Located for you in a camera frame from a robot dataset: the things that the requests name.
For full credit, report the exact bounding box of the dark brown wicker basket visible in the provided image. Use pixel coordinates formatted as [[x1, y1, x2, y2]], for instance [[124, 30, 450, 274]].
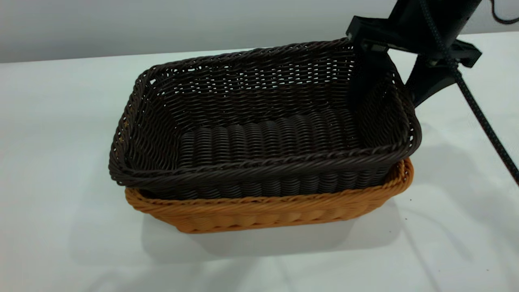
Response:
[[109, 38, 422, 200]]

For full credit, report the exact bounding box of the thin black looped cable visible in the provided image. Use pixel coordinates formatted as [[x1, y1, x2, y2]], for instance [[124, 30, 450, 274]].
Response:
[[489, 0, 519, 25]]

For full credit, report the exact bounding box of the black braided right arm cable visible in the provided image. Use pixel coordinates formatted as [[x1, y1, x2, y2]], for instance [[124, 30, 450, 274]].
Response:
[[418, 0, 519, 188]]

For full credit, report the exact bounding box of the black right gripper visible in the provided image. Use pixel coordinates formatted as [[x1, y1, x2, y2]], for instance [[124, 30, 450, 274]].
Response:
[[346, 0, 484, 109]]

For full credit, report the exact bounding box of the orange-brown wicker basket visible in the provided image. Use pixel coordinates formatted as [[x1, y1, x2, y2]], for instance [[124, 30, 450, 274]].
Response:
[[124, 158, 414, 234]]

